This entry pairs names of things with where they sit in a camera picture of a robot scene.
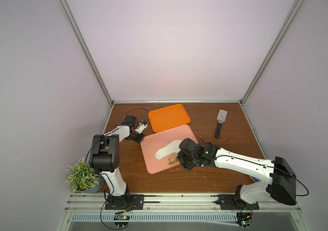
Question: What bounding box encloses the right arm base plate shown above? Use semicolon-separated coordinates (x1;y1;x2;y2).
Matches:
215;194;260;210

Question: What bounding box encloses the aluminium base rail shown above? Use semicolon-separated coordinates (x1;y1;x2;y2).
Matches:
64;193;300;227

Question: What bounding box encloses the white dough lump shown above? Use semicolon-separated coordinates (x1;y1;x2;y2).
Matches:
155;140;182;159

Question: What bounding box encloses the wooden rolling pin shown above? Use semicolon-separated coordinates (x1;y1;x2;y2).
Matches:
168;154;178;165

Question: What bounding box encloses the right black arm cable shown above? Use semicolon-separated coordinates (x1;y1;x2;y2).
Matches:
292;173;310;197

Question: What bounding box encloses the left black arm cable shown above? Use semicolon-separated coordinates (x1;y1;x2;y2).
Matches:
124;108;149;123

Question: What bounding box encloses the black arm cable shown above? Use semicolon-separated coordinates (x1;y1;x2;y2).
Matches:
292;173;310;197
124;108;149;123

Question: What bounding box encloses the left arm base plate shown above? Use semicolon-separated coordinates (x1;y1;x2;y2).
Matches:
104;194;144;211

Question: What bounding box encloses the black handled metal spatula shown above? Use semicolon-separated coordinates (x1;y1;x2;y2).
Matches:
215;109;228;138

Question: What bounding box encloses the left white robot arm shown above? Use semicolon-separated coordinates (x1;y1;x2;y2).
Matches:
89;115;147;209

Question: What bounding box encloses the orange plastic tray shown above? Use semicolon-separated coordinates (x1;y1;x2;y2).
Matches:
148;104;191;132

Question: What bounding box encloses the small green potted plant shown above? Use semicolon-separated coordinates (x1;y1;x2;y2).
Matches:
65;157;104;193

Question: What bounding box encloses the pink silicone mat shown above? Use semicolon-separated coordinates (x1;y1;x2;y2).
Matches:
141;125;198;174

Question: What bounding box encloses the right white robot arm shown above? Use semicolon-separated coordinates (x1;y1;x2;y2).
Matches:
177;138;297;209

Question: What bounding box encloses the blue dustpan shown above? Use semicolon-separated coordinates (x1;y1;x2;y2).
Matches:
250;176;261;182

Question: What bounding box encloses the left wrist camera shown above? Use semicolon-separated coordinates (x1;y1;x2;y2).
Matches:
135;120;148;134

